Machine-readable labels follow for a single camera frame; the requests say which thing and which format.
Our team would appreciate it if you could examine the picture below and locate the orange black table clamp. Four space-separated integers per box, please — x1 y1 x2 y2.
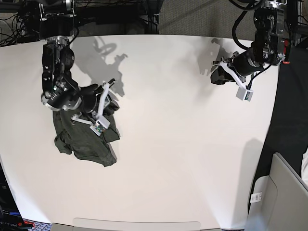
282 38 293 64

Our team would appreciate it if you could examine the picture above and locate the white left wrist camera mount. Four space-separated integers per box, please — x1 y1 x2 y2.
213 61 254 102

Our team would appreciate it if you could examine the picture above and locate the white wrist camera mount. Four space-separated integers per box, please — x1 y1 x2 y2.
213 61 254 102
71 79 115 136

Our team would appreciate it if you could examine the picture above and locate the dark grey mat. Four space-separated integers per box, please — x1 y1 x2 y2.
255 46 308 187

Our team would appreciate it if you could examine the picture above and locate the aluminium frame post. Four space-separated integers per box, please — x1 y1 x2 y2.
144 0 159 35

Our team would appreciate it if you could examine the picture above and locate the grey plastic bin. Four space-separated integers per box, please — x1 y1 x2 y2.
244 153 308 231

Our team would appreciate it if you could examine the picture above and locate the black printed box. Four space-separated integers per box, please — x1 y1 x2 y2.
0 167 22 231

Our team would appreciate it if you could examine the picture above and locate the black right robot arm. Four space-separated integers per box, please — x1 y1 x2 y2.
39 0 119 118

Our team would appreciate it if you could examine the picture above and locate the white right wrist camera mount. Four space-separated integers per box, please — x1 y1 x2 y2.
71 79 115 136

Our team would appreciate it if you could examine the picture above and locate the dark green long-sleeve shirt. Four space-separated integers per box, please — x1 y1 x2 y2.
52 110 120 167

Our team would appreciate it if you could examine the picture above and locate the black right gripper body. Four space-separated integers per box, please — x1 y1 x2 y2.
77 84 104 116

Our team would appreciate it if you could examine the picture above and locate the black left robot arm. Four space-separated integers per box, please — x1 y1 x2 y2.
211 0 287 85

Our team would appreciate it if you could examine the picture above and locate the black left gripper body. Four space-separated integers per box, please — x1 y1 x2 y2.
227 51 264 76

